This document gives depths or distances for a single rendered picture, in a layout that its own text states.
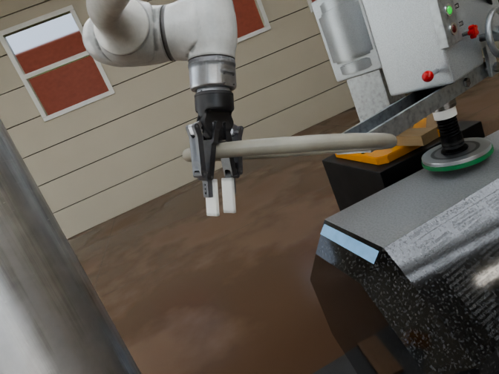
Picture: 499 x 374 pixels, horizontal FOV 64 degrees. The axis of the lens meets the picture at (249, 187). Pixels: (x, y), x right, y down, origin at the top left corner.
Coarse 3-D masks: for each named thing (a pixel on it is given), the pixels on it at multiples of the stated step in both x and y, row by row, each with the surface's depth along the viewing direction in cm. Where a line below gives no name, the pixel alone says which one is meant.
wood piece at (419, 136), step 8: (408, 128) 195; (416, 128) 191; (424, 128) 186; (432, 128) 181; (400, 136) 189; (408, 136) 185; (416, 136) 181; (424, 136) 179; (432, 136) 181; (400, 144) 192; (408, 144) 187; (416, 144) 183; (424, 144) 179
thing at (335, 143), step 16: (224, 144) 74; (240, 144) 72; (256, 144) 71; (272, 144) 70; (288, 144) 70; (304, 144) 70; (320, 144) 70; (336, 144) 71; (352, 144) 72; (368, 144) 74; (384, 144) 77
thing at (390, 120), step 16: (496, 64) 130; (464, 80) 125; (480, 80) 131; (416, 96) 130; (432, 96) 116; (448, 96) 121; (384, 112) 121; (400, 112) 109; (416, 112) 112; (432, 112) 116; (352, 128) 114; (368, 128) 118; (384, 128) 104; (400, 128) 108
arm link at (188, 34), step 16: (192, 0) 71; (208, 0) 71; (224, 0) 72; (160, 16) 72; (176, 16) 71; (192, 16) 71; (208, 16) 71; (224, 16) 72; (176, 32) 72; (192, 32) 71; (208, 32) 71; (224, 32) 72; (176, 48) 73; (192, 48) 73; (208, 48) 72; (224, 48) 72
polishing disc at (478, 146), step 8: (472, 144) 133; (480, 144) 130; (488, 144) 128; (432, 152) 140; (440, 152) 137; (464, 152) 129; (472, 152) 127; (480, 152) 124; (424, 160) 136; (432, 160) 133; (440, 160) 131; (448, 160) 128; (456, 160) 126; (464, 160) 125
